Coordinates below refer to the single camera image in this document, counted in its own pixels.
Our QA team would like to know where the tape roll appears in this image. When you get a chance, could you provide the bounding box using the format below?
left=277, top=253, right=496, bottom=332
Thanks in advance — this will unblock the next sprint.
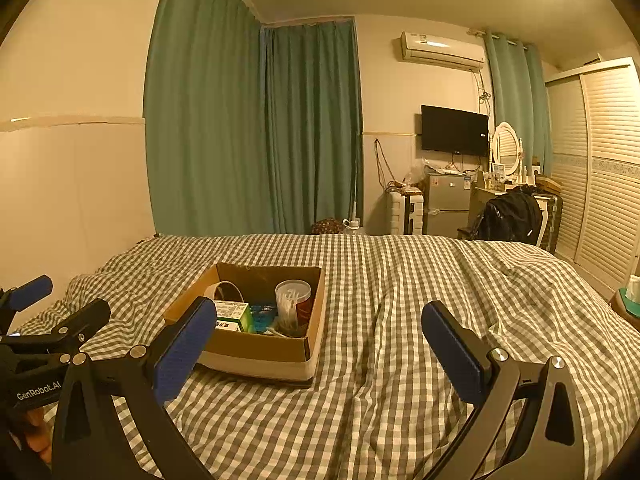
left=203, top=281, right=244, bottom=302

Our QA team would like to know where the white green medicine box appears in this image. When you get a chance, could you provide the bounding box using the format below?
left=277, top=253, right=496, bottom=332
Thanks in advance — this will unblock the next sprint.
left=214, top=300, right=255, bottom=334

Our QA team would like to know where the clear cotton swab jar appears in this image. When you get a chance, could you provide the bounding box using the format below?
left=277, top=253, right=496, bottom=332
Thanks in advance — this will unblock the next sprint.
left=276, top=280, right=314, bottom=337

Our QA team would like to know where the person left hand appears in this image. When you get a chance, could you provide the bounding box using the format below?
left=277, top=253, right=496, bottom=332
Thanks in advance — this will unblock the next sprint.
left=25, top=408, right=52, bottom=465

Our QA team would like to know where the teal tissue box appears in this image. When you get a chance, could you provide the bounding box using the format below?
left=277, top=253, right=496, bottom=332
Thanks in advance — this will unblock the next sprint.
left=611, top=274, right=640, bottom=324

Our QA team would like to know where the grey checkered bed cover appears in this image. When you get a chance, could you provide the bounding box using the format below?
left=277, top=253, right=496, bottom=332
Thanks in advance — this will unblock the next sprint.
left=22, top=234, right=639, bottom=479

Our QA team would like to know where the cardboard box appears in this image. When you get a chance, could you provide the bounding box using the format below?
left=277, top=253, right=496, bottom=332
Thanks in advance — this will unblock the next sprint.
left=164, top=262, right=326, bottom=387

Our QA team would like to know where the black backpack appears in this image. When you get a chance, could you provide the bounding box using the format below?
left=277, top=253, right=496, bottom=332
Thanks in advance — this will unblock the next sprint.
left=471, top=186, right=542, bottom=245

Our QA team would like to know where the grey mini fridge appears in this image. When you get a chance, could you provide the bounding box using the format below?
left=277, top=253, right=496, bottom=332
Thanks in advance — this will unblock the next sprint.
left=423, top=174, right=471, bottom=238

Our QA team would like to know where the white suitcase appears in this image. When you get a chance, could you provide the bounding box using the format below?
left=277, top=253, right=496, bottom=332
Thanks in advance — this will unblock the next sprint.
left=387, top=186, right=424, bottom=235

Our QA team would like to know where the green curtain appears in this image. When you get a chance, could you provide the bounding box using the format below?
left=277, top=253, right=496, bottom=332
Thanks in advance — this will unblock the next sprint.
left=143, top=0, right=363, bottom=236

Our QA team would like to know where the brown patterned cushion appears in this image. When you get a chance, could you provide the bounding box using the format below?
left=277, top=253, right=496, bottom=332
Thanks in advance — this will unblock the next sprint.
left=311, top=218, right=345, bottom=235

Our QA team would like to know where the clear water jug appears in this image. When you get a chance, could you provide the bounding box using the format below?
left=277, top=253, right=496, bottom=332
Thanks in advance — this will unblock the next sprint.
left=343, top=218, right=364, bottom=235

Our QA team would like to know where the white oval vanity mirror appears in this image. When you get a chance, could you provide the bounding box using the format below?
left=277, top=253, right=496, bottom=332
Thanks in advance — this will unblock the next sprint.
left=490, top=122, right=523, bottom=177

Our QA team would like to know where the white louvered wardrobe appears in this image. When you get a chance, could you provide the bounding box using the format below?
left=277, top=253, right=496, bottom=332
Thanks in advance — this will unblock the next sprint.
left=546, top=58, right=639, bottom=297

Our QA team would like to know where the teal window curtain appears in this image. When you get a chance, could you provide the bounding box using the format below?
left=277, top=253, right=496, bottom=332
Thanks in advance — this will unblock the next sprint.
left=484, top=32, right=553, bottom=174

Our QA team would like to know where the white air conditioner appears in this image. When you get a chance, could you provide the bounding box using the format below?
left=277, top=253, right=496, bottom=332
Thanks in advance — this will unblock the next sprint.
left=400, top=32, right=486, bottom=72

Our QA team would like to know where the black wall television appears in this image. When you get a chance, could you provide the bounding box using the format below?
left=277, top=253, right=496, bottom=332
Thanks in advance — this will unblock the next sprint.
left=421, top=105, right=489, bottom=157

